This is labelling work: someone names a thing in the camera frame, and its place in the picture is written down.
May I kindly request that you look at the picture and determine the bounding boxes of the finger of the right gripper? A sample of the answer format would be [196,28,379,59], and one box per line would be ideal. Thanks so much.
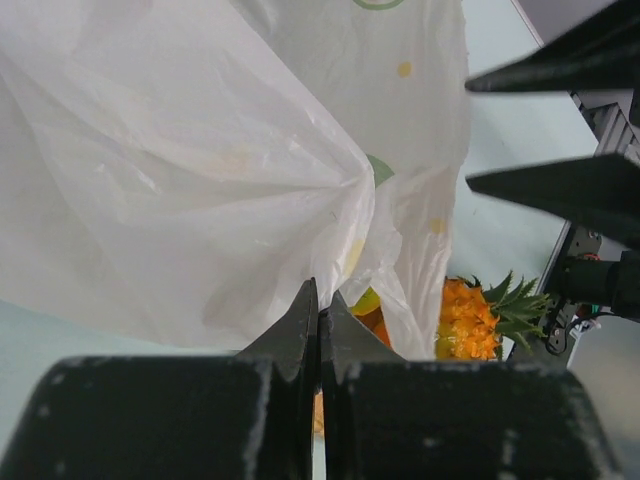
[466,153,639,250]
[465,1,639,93]

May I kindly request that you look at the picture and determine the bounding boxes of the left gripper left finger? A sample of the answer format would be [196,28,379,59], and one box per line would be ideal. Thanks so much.
[1,280,319,479]

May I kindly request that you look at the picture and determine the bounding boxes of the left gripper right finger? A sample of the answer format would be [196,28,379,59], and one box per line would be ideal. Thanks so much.
[319,296,623,479]

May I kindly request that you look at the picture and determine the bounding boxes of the white plastic bag lemon print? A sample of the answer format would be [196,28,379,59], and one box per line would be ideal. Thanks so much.
[1,1,470,359]

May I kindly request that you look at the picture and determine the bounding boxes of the fake pineapple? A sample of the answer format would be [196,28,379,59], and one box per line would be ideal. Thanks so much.
[435,273,550,361]

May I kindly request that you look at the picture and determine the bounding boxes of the aluminium front rail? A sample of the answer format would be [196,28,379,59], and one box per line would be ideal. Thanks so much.
[513,0,639,154]

